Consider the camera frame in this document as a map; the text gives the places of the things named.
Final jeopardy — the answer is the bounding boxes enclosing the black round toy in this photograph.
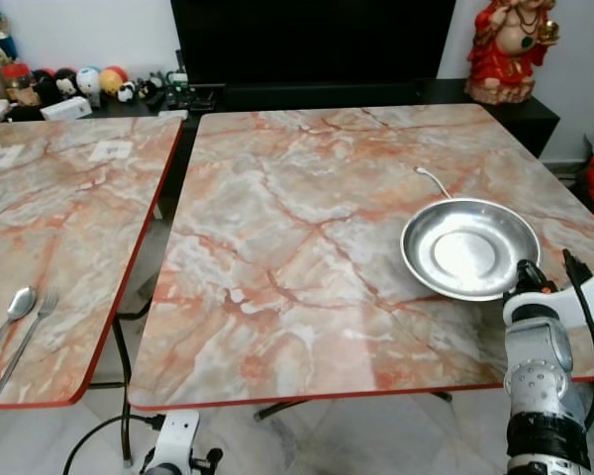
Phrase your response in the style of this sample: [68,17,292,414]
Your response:
[34,68,61,101]

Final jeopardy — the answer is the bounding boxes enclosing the white blue round toy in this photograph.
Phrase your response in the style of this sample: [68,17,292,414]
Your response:
[75,65,103,98]

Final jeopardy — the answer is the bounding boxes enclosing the thin white cable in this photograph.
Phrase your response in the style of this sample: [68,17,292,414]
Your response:
[415,165,454,200]

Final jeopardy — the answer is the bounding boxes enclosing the white paper label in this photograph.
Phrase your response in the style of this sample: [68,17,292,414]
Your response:
[86,140,136,163]

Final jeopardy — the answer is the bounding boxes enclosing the green electronic gadget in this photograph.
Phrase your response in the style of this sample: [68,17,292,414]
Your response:
[162,68,225,113]

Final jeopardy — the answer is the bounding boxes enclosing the black television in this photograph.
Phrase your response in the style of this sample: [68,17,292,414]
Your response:
[169,0,459,86]

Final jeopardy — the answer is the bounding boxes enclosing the black metal table leg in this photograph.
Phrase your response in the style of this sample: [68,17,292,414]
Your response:
[111,314,139,469]

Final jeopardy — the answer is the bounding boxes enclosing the orange yellow round toy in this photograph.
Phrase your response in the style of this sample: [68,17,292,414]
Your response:
[98,64,131,96]

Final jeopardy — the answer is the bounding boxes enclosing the steel spoon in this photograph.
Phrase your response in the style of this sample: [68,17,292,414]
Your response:
[0,286,39,373]

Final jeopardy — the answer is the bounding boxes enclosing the red capped toy figure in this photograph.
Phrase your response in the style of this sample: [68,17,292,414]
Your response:
[1,61,37,106]

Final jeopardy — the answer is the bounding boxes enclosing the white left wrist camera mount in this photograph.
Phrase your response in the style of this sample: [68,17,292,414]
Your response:
[143,410,202,475]

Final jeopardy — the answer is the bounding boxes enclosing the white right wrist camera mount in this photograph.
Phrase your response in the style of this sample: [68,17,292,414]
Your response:
[502,269,594,331]

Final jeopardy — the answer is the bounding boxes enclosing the small panda toy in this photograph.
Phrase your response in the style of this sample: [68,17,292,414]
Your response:
[116,80,141,104]

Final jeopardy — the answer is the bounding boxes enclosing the steel fork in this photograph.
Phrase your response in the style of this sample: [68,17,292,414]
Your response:
[0,286,61,408]

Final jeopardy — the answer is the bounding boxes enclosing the red laughing Buddha statue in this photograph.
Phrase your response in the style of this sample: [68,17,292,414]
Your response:
[464,0,561,106]

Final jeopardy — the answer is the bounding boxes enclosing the black table crossbar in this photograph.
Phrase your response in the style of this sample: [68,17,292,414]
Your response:
[254,390,455,422]

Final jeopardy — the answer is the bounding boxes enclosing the round steel plate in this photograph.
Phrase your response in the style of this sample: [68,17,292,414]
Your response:
[400,195,544,303]

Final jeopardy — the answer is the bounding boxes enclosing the white flat box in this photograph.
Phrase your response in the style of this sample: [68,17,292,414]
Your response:
[39,95,94,123]

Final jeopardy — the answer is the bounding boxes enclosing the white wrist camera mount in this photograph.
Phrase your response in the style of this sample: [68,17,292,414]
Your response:
[143,410,202,475]
[502,269,594,331]

